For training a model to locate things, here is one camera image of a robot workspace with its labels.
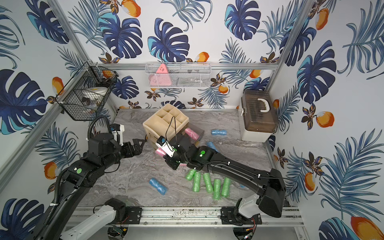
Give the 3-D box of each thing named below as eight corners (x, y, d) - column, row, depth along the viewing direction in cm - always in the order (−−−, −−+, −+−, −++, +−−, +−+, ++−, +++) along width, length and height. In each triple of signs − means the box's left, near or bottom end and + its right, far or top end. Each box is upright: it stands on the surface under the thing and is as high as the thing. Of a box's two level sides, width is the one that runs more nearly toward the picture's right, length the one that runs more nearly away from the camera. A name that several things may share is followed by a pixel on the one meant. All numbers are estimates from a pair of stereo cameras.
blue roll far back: (211, 136, 108) (212, 132, 104) (211, 133, 110) (211, 129, 107) (226, 136, 108) (227, 132, 104) (226, 133, 110) (227, 129, 107)
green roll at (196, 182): (192, 192, 84) (192, 190, 82) (192, 173, 91) (192, 171, 89) (201, 192, 84) (201, 190, 82) (200, 173, 91) (200, 171, 89)
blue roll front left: (149, 183, 87) (147, 181, 84) (153, 178, 89) (152, 176, 86) (163, 196, 83) (162, 194, 80) (168, 190, 85) (167, 188, 82)
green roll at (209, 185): (206, 193, 83) (207, 192, 81) (203, 174, 90) (203, 173, 88) (213, 192, 84) (214, 191, 82) (209, 173, 91) (209, 172, 89)
